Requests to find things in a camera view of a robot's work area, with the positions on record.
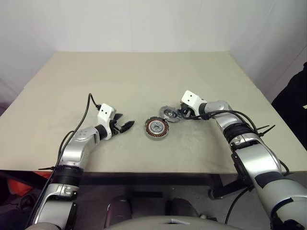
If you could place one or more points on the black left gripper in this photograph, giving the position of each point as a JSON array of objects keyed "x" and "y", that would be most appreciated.
[{"x": 116, "y": 128}]

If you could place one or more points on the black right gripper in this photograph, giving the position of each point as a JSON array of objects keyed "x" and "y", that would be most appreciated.
[{"x": 189, "y": 109}]

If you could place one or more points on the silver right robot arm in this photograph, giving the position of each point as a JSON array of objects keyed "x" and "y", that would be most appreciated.
[{"x": 254, "y": 158}]

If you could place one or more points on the grey round motor lid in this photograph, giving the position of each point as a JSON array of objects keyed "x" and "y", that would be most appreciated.
[{"x": 165, "y": 109}]

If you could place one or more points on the motor housing with copper windings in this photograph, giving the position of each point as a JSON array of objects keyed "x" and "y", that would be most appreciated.
[{"x": 157, "y": 129}]

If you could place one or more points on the black zip tie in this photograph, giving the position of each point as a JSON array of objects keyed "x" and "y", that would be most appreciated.
[
  {"x": 46, "y": 169},
  {"x": 266, "y": 129}
]

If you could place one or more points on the dark rounded shape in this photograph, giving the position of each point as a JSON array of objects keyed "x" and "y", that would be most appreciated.
[
  {"x": 182, "y": 208},
  {"x": 118, "y": 208}
]

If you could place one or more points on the grey robot torso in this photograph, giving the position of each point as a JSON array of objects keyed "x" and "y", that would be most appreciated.
[{"x": 156, "y": 225}]

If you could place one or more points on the black fabric object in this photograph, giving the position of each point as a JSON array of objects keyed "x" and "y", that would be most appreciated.
[{"x": 292, "y": 107}]

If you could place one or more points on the red object under table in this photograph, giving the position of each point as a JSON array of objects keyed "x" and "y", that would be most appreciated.
[{"x": 19, "y": 187}]

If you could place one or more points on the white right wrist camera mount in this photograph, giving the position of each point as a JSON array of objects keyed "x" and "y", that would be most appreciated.
[{"x": 192, "y": 98}]

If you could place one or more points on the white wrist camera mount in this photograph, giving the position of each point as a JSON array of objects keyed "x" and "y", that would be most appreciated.
[
  {"x": 192, "y": 98},
  {"x": 104, "y": 113}
]

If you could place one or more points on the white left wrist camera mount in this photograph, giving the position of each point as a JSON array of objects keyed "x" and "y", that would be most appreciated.
[{"x": 104, "y": 113}]

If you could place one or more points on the black table frame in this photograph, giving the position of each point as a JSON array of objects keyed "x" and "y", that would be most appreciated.
[{"x": 223, "y": 189}]

